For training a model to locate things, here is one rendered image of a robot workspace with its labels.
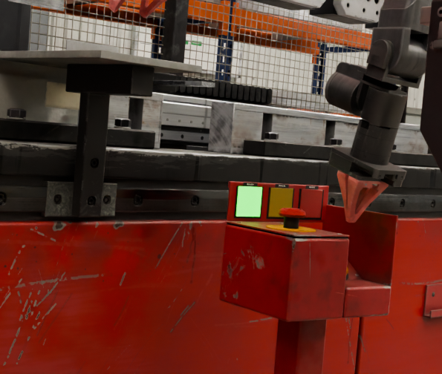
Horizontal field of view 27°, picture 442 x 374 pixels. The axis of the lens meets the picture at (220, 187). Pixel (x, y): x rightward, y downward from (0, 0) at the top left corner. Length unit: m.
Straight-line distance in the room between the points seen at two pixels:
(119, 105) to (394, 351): 0.84
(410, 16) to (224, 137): 0.53
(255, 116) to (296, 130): 0.13
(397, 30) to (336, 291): 0.37
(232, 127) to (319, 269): 0.50
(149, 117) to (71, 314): 0.39
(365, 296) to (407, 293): 0.66
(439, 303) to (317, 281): 0.87
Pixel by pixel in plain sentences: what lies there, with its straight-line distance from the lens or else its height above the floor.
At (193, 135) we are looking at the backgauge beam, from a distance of 2.02.
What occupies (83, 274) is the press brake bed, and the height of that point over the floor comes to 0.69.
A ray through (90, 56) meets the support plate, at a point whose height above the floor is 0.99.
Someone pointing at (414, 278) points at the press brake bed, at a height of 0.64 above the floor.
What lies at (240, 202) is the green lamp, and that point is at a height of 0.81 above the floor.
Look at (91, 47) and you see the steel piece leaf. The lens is 1.36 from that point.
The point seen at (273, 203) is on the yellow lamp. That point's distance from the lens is 1.43.
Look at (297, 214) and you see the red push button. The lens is 1.33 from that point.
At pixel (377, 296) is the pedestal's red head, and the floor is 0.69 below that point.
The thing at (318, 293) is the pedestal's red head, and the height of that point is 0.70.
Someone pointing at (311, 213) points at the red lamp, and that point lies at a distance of 1.48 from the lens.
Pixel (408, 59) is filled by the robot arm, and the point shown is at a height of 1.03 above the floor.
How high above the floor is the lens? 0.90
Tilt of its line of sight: 3 degrees down
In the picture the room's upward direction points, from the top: 5 degrees clockwise
